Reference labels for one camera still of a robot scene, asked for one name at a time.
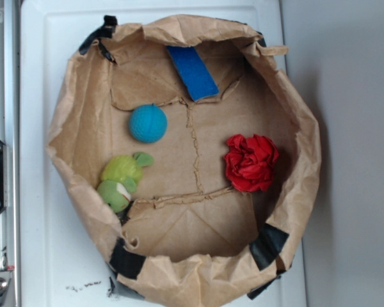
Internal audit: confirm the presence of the green plush animal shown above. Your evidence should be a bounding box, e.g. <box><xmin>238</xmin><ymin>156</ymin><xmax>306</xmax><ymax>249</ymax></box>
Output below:
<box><xmin>97</xmin><ymin>152</ymin><xmax>154</xmax><ymax>214</ymax></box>

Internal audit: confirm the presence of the brown paper bag bin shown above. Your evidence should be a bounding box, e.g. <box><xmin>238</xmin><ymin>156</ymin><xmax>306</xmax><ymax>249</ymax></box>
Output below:
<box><xmin>47</xmin><ymin>15</ymin><xmax>321</xmax><ymax>306</ymax></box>

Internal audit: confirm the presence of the blue dimpled ball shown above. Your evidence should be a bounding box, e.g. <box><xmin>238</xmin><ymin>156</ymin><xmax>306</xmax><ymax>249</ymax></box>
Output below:
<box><xmin>129</xmin><ymin>104</ymin><xmax>168</xmax><ymax>143</ymax></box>

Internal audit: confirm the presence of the red crumpled cloth flower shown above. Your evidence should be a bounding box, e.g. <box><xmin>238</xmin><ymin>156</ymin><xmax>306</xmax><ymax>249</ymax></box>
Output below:
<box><xmin>224</xmin><ymin>134</ymin><xmax>279</xmax><ymax>193</ymax></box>

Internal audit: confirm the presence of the blue rectangular sponge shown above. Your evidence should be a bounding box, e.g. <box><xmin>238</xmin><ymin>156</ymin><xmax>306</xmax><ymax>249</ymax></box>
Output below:
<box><xmin>166</xmin><ymin>46</ymin><xmax>219</xmax><ymax>102</ymax></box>

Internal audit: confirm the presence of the aluminium frame rail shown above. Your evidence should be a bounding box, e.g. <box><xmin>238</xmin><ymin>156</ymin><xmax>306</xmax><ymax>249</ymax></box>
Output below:
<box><xmin>0</xmin><ymin>1</ymin><xmax>21</xmax><ymax>306</ymax></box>

